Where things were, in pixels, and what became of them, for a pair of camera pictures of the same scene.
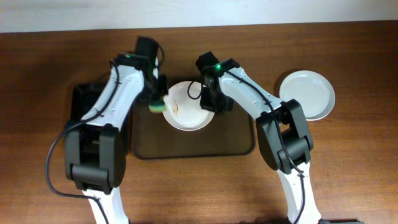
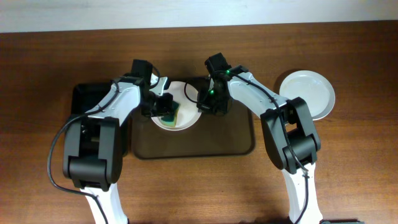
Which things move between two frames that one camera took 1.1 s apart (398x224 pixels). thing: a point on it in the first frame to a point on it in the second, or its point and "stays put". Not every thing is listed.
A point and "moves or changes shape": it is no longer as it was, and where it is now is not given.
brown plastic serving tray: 230,135 stays put
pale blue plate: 313,92 stays put
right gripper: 206,104 stays put
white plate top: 184,111 moves or changes shape
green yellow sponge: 157,106 moves or changes shape
